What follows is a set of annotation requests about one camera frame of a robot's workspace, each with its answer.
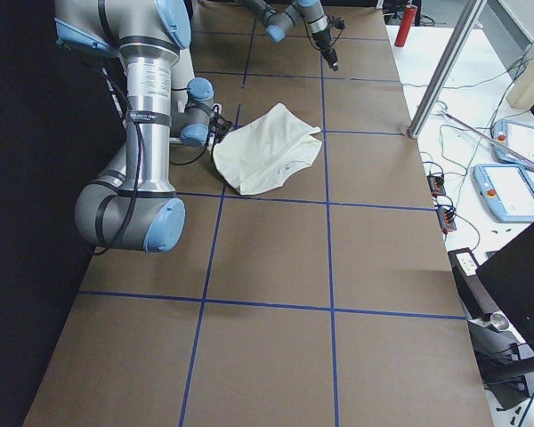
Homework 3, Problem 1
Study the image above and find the black monitor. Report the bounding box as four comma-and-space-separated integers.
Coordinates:
476, 222, 534, 350

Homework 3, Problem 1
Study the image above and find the far blue teach pendant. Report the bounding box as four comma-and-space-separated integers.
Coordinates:
491, 119, 534, 171

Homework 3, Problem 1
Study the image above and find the black box with label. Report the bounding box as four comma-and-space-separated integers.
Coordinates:
448, 248, 499, 321

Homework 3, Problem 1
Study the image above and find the aluminium frame post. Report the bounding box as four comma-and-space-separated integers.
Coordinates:
408, 0, 487, 139

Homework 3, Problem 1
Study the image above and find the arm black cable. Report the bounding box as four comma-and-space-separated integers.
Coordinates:
82, 52, 219, 257

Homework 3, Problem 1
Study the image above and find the red fire extinguisher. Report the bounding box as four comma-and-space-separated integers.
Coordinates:
394, 1, 418, 48

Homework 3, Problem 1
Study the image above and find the blue teach pendant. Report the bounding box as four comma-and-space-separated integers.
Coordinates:
473, 164, 534, 223
491, 119, 534, 171

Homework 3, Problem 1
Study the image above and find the black orange connector box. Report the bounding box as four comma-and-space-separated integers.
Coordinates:
436, 205, 457, 235
426, 173, 447, 197

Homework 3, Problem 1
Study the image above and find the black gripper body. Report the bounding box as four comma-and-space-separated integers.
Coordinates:
207, 104, 233, 149
309, 17, 345, 62

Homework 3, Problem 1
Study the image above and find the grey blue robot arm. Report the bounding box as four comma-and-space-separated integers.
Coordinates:
55, 1, 229, 255
239, 0, 345, 71

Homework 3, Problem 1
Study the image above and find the cream long-sleeve graphic shirt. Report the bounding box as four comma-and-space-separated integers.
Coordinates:
213, 103, 322, 196

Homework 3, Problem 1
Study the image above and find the near blue teach pendant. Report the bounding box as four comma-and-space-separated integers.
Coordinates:
473, 164, 534, 223

